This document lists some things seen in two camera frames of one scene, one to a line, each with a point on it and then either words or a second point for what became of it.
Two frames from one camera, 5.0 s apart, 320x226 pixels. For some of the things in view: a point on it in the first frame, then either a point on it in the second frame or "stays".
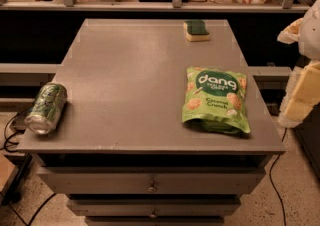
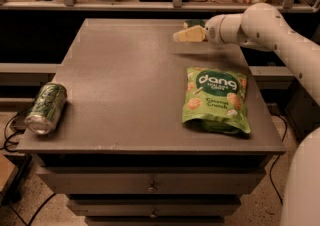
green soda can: [48, 103] stays
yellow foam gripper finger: [302, 94] to [220, 29]
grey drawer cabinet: [121, 153] stays
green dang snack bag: [216, 99] stays
